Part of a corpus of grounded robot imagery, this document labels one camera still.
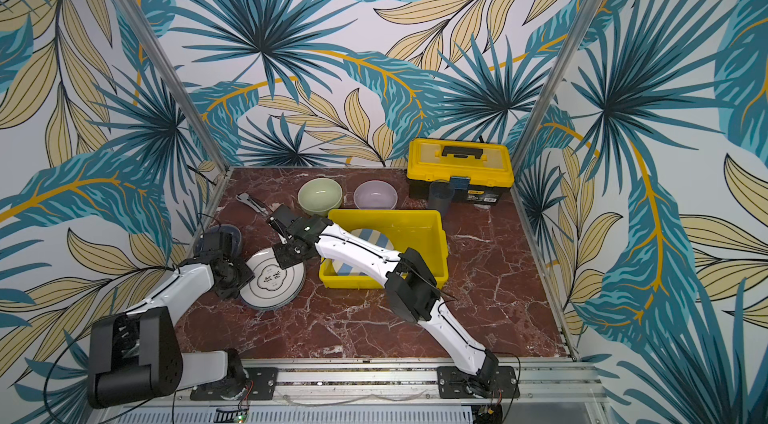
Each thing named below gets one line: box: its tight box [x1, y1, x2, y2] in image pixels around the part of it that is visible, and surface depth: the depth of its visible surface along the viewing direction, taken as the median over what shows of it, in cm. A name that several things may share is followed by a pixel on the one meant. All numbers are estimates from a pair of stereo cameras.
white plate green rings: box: [239, 247, 306, 311], surface depth 90 cm
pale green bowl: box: [298, 177, 343, 216], surface depth 109 cm
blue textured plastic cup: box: [428, 180, 455, 218], surface depth 100 cm
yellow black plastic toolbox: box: [406, 138, 515, 204], surface depth 102 cm
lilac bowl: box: [353, 180, 398, 210], surface depth 109 cm
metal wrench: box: [236, 192, 269, 217], surface depth 112 cm
